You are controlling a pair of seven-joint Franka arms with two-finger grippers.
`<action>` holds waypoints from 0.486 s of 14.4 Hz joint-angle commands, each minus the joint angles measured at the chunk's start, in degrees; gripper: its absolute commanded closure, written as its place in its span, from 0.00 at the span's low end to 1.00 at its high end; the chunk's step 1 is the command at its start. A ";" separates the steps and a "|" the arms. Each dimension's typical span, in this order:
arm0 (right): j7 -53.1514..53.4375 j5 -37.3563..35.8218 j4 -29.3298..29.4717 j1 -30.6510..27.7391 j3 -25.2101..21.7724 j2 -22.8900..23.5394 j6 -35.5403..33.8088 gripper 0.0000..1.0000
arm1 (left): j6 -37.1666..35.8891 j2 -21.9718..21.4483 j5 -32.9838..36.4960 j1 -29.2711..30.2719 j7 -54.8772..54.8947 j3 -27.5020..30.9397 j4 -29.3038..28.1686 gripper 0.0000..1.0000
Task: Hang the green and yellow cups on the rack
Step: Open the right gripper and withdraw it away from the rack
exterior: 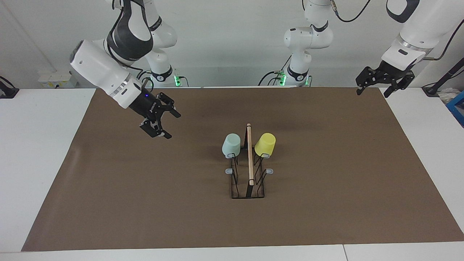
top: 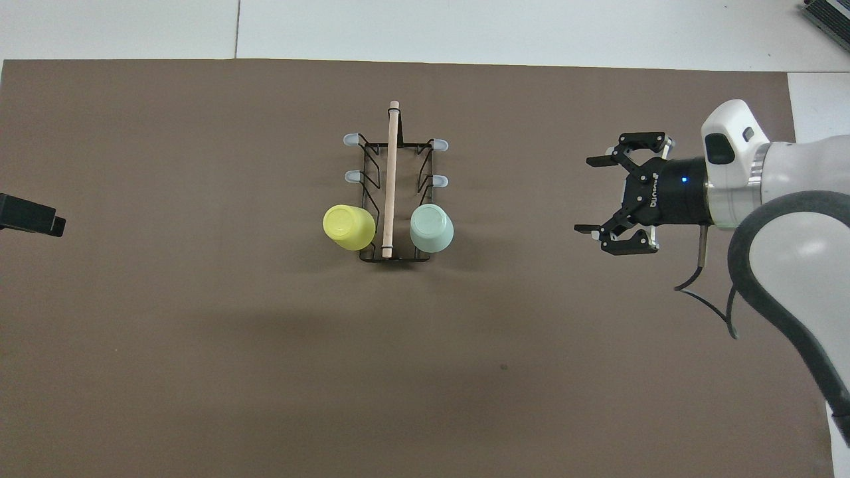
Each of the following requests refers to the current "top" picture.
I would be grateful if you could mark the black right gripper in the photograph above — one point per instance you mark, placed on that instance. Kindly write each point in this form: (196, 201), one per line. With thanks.
(671, 192)

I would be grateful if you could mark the light green plastic cup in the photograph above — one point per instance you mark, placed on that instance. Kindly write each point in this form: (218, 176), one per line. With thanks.
(431, 229)

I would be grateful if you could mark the yellow plastic cup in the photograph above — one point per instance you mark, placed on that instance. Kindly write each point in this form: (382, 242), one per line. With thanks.
(348, 227)

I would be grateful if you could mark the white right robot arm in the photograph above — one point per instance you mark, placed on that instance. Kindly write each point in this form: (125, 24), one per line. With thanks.
(797, 265)

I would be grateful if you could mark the brown table mat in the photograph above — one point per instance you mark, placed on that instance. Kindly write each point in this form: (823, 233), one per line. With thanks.
(199, 332)

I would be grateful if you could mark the dark finned electronic device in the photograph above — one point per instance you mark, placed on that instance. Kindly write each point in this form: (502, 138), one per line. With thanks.
(830, 12)

